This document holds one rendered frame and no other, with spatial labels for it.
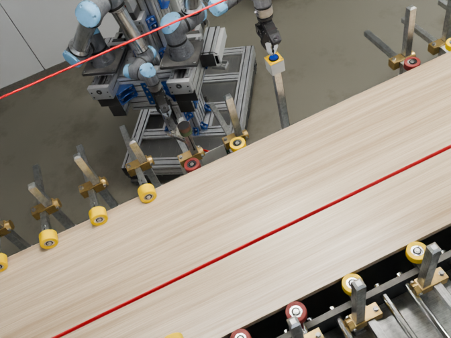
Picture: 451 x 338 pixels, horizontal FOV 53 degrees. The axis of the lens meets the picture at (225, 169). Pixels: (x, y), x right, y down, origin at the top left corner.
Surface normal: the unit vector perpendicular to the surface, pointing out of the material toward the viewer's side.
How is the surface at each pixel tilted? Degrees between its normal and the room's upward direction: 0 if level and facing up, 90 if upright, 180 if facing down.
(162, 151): 0
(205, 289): 0
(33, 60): 90
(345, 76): 0
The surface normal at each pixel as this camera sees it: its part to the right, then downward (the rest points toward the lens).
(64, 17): 0.37, 0.68
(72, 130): -0.22, -0.60
